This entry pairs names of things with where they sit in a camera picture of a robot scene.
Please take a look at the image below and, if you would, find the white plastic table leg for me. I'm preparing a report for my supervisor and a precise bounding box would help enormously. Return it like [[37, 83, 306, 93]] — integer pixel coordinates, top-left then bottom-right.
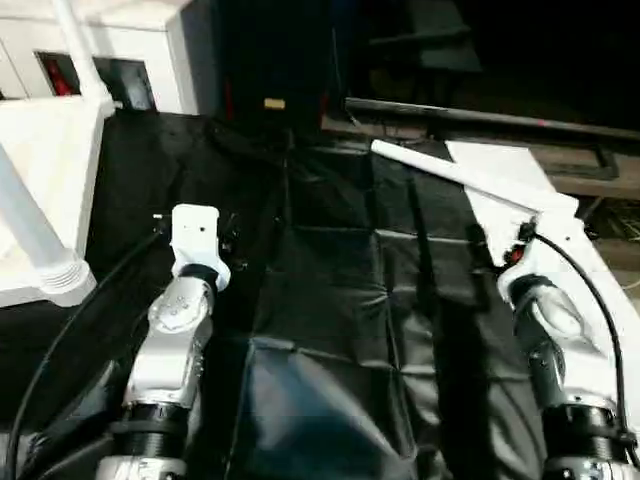
[[52, 0, 117, 113], [0, 142, 97, 308], [370, 139, 581, 217]]

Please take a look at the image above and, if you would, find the white plastic table top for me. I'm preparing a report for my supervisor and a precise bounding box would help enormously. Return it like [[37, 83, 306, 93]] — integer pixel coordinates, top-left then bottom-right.
[[0, 94, 117, 309]]

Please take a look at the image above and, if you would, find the white flat panel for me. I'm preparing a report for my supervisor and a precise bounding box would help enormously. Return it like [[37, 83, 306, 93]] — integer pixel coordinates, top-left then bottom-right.
[[444, 140, 640, 421]]

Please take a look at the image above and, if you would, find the black plastic mat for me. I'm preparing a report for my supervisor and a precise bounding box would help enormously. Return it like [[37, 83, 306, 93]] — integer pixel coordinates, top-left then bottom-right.
[[0, 108, 561, 480]]

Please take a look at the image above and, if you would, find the white glass-door cabinet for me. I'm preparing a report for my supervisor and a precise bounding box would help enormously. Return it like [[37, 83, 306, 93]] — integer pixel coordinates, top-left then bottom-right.
[[0, 0, 203, 117]]

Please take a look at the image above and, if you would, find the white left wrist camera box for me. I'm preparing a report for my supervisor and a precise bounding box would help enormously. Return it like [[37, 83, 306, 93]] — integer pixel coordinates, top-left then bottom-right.
[[167, 204, 234, 292]]

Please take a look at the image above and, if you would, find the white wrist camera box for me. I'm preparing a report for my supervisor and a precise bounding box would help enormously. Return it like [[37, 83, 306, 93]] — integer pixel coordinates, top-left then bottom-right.
[[504, 214, 601, 301], [167, 204, 234, 292]]

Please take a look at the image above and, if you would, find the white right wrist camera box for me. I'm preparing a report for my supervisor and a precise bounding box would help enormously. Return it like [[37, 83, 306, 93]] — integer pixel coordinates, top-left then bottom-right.
[[504, 214, 601, 301]]

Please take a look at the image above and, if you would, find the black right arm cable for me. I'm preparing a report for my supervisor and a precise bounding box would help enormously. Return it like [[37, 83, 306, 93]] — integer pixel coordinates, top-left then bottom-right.
[[528, 232, 629, 403]]

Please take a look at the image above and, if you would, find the dark horizontal rail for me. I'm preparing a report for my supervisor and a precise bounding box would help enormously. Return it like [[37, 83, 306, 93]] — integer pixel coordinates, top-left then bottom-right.
[[344, 96, 640, 143]]

